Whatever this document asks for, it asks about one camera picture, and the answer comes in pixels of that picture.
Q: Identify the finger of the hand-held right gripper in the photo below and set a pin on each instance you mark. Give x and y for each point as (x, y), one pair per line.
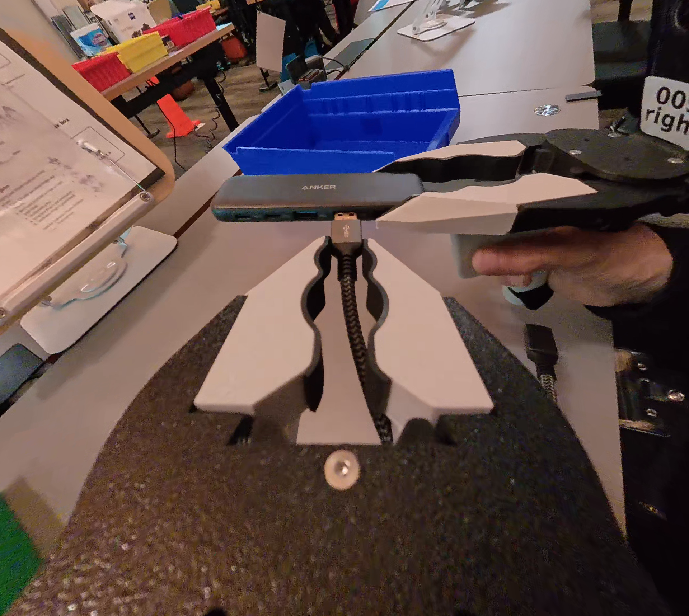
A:
(468, 209)
(473, 156)

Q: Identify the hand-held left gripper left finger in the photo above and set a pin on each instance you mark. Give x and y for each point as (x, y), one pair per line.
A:
(258, 352)

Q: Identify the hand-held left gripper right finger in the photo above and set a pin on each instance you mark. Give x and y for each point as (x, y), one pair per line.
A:
(425, 352)

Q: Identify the large blue plastic bin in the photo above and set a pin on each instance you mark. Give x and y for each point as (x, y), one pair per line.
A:
(344, 121)

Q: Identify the dark grey USB hub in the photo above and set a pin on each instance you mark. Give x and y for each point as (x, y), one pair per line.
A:
(301, 191)

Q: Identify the person's right forearm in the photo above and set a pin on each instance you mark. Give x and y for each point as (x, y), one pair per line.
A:
(681, 298)

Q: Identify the person's right hand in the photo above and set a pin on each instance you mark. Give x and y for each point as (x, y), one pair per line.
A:
(592, 263)

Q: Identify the small black bar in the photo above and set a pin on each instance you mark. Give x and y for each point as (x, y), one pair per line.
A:
(583, 94)

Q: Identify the silver desk grommet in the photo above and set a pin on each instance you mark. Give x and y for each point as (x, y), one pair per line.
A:
(547, 110)

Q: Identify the dark laptop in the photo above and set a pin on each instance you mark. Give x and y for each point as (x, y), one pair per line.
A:
(350, 53)

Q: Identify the black device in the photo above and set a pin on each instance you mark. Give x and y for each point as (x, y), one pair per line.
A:
(305, 73)

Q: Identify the wooden document stand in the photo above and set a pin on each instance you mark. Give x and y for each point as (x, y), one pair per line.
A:
(145, 164)

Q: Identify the orange traffic cone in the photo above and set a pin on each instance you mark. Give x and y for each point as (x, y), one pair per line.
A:
(175, 118)

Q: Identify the printed instruction sheet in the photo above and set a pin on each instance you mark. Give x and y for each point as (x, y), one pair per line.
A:
(48, 169)

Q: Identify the red plastic bin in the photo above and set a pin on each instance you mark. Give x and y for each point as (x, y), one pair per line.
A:
(185, 28)
(102, 71)

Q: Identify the green plastic bin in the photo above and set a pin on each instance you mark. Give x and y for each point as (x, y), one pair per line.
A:
(16, 562)

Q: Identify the yellow plastic bin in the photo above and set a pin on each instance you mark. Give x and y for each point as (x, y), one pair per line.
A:
(140, 52)

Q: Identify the white printed box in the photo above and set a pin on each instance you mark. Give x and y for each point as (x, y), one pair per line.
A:
(121, 19)

